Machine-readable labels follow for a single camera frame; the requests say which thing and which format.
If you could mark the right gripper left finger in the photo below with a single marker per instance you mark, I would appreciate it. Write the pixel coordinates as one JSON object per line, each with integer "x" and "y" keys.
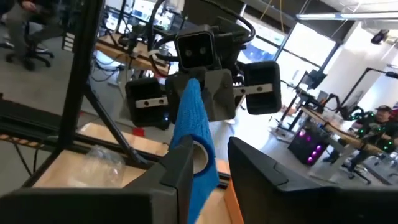
{"x": 93, "y": 208}

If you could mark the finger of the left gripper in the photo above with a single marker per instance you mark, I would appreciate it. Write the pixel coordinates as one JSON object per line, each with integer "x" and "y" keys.
{"x": 220, "y": 96}
{"x": 172, "y": 93}

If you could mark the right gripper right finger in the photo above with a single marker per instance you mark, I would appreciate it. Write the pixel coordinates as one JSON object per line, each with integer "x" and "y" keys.
{"x": 280, "y": 205}

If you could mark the blue elastic bandage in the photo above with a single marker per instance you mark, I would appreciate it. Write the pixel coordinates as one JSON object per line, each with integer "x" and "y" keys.
{"x": 192, "y": 115}

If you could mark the background wooden workbench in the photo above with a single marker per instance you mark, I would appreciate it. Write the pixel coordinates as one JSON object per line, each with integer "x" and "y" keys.
{"x": 342, "y": 133}
{"x": 140, "y": 62}

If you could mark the clear plastic bag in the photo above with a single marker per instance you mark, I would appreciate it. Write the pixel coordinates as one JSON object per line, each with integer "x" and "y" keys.
{"x": 99, "y": 168}

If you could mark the small red object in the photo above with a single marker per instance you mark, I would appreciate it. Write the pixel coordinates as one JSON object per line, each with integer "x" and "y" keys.
{"x": 138, "y": 132}

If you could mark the black computer tower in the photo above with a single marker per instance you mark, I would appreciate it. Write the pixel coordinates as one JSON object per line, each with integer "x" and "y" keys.
{"x": 306, "y": 146}

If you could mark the black monitor screen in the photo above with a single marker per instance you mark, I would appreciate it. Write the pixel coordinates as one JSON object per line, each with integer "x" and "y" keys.
{"x": 314, "y": 79}

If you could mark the black office chair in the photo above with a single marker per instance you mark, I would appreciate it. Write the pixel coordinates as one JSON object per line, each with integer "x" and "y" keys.
{"x": 31, "y": 57}

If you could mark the person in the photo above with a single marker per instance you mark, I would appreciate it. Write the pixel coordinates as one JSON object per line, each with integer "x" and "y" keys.
{"x": 384, "y": 113}
{"x": 18, "y": 18}

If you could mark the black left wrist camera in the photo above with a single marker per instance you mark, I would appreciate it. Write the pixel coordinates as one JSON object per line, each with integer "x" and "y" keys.
{"x": 196, "y": 49}

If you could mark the black aluminium table frame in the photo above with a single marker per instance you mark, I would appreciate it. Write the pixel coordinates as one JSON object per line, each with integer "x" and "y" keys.
{"x": 81, "y": 62}

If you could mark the black ceiling camera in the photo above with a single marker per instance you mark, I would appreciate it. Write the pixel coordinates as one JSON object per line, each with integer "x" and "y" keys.
{"x": 379, "y": 36}

